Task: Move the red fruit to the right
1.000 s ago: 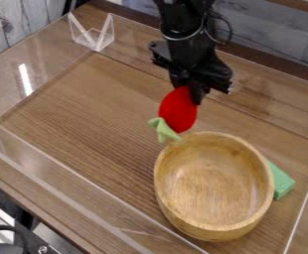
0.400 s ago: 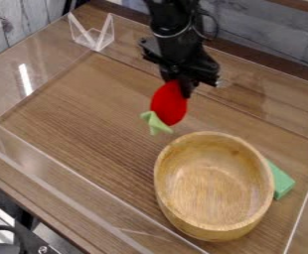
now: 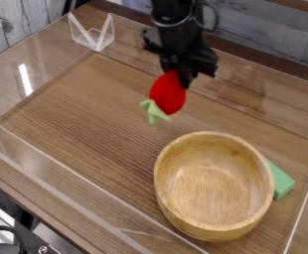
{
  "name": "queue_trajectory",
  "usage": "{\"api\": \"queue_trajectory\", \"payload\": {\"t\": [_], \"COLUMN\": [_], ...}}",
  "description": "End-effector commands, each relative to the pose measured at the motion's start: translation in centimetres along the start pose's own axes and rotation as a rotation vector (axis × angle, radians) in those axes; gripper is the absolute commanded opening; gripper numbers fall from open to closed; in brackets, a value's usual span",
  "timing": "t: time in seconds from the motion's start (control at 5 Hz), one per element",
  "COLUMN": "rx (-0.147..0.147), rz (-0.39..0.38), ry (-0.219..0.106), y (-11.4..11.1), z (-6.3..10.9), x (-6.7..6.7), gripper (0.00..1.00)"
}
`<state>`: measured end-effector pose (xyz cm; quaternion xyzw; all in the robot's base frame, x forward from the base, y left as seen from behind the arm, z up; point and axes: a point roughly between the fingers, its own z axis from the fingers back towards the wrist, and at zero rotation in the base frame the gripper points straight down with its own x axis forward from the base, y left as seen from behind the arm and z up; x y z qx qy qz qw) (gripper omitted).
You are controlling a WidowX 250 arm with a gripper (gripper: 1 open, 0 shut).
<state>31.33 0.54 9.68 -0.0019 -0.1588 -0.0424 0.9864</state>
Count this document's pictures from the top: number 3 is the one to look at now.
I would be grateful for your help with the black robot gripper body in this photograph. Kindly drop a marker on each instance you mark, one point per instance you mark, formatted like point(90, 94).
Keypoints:
point(175, 38)

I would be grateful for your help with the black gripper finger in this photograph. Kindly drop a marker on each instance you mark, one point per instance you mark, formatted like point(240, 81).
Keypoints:
point(186, 74)

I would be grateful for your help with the red felt fruit green leaf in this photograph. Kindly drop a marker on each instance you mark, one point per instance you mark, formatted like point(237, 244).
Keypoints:
point(166, 97)

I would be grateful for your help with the round wooden bowl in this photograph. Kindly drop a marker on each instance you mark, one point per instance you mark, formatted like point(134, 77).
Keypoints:
point(213, 185)

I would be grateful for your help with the green sponge block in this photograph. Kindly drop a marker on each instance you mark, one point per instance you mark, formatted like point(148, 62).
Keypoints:
point(278, 181)

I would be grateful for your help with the black table clamp bracket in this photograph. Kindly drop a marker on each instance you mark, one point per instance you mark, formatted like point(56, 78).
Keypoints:
point(35, 244)

